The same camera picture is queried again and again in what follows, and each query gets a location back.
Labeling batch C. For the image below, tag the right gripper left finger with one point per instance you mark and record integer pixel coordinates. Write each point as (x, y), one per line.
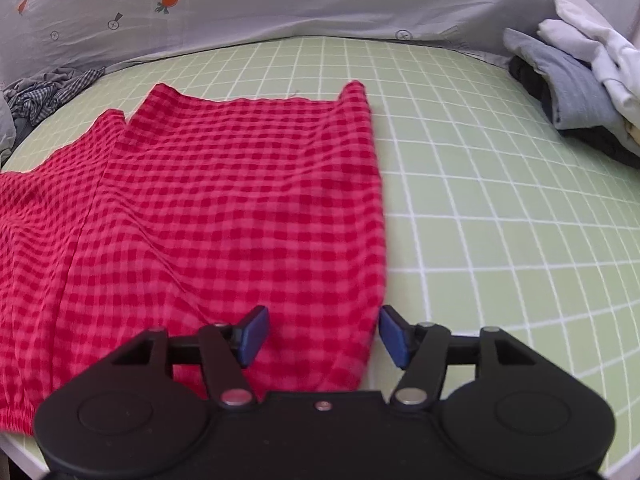
(228, 350)

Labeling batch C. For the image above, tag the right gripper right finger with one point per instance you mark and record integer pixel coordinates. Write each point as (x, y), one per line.
(420, 351)

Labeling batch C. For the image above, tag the red checkered garment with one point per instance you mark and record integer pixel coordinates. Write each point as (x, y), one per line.
(190, 212)

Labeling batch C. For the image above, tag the black folded garment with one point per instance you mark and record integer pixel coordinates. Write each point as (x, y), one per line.
(575, 124)

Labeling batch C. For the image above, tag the grey folded garment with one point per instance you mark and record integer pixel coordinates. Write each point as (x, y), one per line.
(565, 80)

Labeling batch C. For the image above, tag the grey plaid shirt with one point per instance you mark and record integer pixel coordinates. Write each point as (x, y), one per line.
(37, 97)

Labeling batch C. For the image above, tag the white folded garment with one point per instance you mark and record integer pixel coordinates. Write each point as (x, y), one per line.
(584, 33)

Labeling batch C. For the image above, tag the grey printed duvet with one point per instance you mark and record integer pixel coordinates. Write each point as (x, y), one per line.
(38, 35)

